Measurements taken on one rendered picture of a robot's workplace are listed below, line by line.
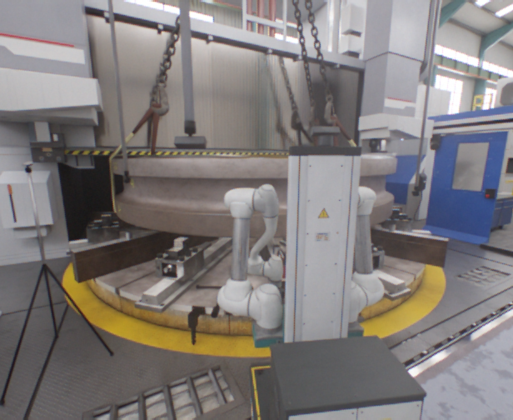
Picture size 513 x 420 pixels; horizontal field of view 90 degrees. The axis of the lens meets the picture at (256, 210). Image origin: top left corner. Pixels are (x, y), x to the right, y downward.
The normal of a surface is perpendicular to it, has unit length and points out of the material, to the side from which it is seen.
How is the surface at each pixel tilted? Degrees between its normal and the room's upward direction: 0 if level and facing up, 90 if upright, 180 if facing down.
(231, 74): 90
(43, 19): 90
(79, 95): 90
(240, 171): 90
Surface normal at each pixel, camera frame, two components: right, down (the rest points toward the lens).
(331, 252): 0.11, 0.19
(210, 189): -0.22, 0.18
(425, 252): -0.63, 0.15
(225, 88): 0.47, 0.17
